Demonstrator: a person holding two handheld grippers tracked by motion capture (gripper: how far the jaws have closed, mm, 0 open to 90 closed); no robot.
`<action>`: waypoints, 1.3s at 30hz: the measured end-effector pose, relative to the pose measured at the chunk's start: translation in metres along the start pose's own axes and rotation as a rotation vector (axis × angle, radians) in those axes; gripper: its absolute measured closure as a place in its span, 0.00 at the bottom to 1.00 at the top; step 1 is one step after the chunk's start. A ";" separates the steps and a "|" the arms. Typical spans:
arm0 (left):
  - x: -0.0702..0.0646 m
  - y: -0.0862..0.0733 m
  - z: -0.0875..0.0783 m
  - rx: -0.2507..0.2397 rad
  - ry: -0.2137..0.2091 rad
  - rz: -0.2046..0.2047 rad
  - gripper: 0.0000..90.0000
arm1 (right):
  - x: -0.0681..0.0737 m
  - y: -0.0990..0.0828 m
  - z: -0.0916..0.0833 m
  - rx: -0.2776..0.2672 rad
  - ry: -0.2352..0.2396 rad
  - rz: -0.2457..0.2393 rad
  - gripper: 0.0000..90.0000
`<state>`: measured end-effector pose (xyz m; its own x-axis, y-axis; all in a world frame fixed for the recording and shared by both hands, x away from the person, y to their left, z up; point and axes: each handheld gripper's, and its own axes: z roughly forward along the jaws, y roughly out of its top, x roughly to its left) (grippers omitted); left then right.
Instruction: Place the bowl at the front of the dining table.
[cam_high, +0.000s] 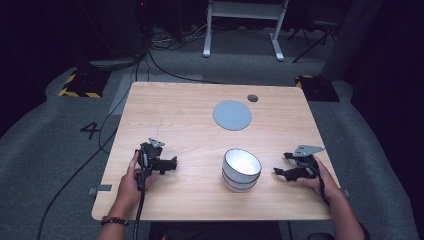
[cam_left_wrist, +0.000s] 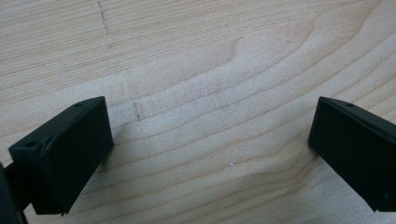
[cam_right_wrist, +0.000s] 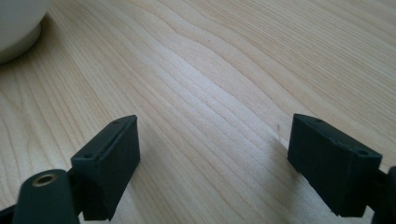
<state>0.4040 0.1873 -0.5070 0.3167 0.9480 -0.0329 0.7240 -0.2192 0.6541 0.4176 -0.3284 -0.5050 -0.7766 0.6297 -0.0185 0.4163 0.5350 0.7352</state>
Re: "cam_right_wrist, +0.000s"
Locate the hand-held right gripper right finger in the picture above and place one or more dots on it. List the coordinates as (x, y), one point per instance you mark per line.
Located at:
(333, 168)

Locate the white bowl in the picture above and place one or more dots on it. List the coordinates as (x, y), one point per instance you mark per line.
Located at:
(15, 25)

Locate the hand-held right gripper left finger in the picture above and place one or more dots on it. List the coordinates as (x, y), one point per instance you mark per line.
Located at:
(109, 168)

